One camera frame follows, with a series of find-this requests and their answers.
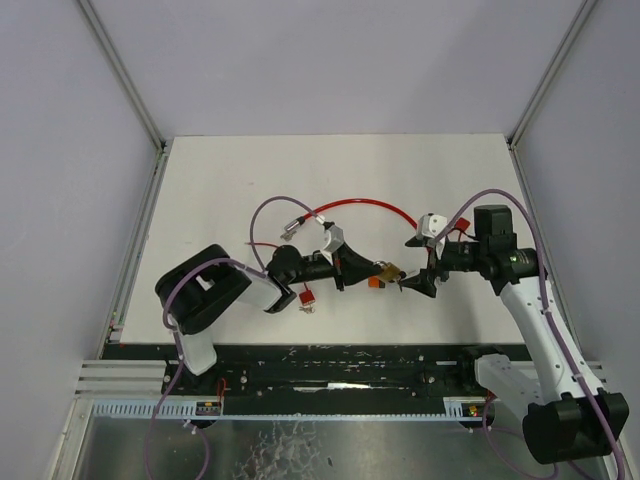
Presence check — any red padlock with thin cable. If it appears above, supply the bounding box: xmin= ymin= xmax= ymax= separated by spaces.
xmin=450 ymin=217 xmax=471 ymax=235

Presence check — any brass padlock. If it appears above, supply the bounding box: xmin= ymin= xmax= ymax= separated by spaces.
xmin=376 ymin=261 xmax=406 ymax=284

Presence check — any thick red cable lock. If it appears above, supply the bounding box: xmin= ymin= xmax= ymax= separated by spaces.
xmin=280 ymin=197 xmax=417 ymax=242

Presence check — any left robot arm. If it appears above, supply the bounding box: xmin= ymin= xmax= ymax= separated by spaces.
xmin=154 ymin=244 xmax=383 ymax=376

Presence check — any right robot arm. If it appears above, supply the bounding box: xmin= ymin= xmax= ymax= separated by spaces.
xmin=401 ymin=205 xmax=629 ymax=464

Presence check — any orange black padlock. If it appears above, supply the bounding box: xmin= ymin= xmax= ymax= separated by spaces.
xmin=368 ymin=277 xmax=386 ymax=289

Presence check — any small red padlock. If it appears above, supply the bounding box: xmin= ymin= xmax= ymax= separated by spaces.
xmin=298 ymin=282 xmax=316 ymax=308

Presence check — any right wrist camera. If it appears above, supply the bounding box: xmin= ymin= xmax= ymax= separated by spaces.
xmin=415 ymin=213 xmax=449 ymax=240

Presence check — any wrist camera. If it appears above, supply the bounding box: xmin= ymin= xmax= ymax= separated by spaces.
xmin=320 ymin=222 xmax=344 ymax=264
xmin=415 ymin=213 xmax=449 ymax=240

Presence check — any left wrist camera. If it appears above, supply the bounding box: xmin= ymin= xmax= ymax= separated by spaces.
xmin=320 ymin=222 xmax=344 ymax=264

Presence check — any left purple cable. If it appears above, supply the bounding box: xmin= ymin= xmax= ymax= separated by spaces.
xmin=144 ymin=194 xmax=326 ymax=480

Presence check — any purple cable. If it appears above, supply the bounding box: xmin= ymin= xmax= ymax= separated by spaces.
xmin=144 ymin=194 xmax=326 ymax=480
xmin=429 ymin=188 xmax=629 ymax=480

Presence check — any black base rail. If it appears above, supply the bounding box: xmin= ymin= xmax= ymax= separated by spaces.
xmin=160 ymin=340 xmax=516 ymax=417

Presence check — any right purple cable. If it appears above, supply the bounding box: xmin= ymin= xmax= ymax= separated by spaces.
xmin=429 ymin=188 xmax=629 ymax=480

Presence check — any white cable duct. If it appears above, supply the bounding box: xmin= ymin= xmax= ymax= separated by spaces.
xmin=92 ymin=398 xmax=221 ymax=419

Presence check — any left aluminium frame post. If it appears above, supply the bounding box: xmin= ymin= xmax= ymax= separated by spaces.
xmin=74 ymin=0 xmax=167 ymax=151

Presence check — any aluminium frame post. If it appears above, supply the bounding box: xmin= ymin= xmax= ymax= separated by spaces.
xmin=506 ymin=0 xmax=600 ymax=151
xmin=74 ymin=0 xmax=167 ymax=151

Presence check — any right aluminium frame post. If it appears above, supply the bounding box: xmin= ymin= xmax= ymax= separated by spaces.
xmin=506 ymin=0 xmax=600 ymax=151

